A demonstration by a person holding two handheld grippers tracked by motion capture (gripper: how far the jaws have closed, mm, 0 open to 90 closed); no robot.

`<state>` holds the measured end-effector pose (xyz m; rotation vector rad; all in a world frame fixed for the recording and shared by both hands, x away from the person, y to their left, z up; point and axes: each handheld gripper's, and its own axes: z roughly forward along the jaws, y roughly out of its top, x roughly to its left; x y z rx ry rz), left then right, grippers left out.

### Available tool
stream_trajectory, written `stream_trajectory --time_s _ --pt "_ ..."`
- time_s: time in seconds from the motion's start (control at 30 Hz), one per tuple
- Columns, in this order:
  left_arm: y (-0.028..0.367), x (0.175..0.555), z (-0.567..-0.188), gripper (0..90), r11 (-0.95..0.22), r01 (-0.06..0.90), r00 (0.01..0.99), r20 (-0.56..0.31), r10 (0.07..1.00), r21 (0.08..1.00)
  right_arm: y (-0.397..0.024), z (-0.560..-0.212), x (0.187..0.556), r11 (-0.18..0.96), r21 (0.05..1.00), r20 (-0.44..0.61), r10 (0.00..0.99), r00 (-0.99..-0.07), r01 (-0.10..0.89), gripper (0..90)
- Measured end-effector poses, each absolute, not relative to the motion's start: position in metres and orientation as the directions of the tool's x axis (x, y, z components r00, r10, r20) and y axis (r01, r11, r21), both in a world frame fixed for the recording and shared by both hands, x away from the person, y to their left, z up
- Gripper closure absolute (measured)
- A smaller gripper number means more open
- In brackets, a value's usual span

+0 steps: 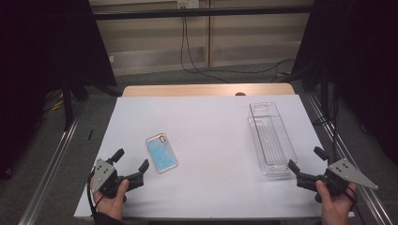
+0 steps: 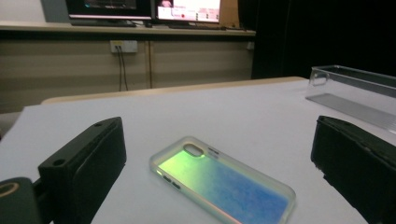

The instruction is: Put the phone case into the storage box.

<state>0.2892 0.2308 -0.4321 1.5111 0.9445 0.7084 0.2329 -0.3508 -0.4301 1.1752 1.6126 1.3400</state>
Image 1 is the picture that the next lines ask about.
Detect clear plastic packaging box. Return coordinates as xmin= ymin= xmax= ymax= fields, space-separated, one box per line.
xmin=247 ymin=101 xmax=299 ymax=181

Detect white wall socket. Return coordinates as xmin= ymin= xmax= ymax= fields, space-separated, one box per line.
xmin=176 ymin=0 xmax=200 ymax=9

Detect person's left hand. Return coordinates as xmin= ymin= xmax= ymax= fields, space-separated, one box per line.
xmin=93 ymin=179 xmax=130 ymax=221

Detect black horizontal bar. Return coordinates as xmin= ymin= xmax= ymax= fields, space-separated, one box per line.
xmin=92 ymin=5 xmax=314 ymax=22

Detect black floor cables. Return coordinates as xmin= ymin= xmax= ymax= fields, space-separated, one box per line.
xmin=312 ymin=86 xmax=349 ymax=158

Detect right hand-held gripper cable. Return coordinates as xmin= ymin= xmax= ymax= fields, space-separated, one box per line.
xmin=344 ymin=185 xmax=359 ymax=211

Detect left hand-held gripper cable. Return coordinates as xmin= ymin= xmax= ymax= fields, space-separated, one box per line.
xmin=86 ymin=171 xmax=105 ymax=218

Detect aluminium floor rail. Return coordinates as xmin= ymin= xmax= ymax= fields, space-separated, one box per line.
xmin=305 ymin=93 xmax=394 ymax=225
xmin=18 ymin=113 xmax=82 ymax=225

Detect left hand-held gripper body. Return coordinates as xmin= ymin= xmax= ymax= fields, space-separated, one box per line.
xmin=90 ymin=157 xmax=145 ymax=201

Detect black wall cable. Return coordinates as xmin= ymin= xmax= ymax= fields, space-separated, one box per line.
xmin=184 ymin=17 xmax=297 ymax=75
xmin=179 ymin=17 xmax=233 ymax=84

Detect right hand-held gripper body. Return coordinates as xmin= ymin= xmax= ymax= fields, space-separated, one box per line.
xmin=295 ymin=157 xmax=379 ymax=203

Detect white table cover sheet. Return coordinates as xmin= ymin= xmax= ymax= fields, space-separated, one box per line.
xmin=73 ymin=95 xmax=356 ymax=219

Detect blue phone case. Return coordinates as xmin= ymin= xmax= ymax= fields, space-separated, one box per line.
xmin=145 ymin=132 xmax=179 ymax=174

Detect black metal stand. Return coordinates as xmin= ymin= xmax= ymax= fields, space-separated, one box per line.
xmin=60 ymin=76 xmax=92 ymax=132

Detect person's right hand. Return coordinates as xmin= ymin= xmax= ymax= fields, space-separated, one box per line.
xmin=314 ymin=180 xmax=359 ymax=225

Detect hand-held gripper cable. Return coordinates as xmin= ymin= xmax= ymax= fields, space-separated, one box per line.
xmin=344 ymin=185 xmax=359 ymax=211
xmin=86 ymin=171 xmax=105 ymax=218

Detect black curtain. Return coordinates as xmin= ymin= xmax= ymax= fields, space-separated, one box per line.
xmin=290 ymin=0 xmax=398 ymax=165
xmin=0 ymin=0 xmax=118 ymax=181

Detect wooden table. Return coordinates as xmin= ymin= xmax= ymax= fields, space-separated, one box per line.
xmin=121 ymin=82 xmax=296 ymax=98

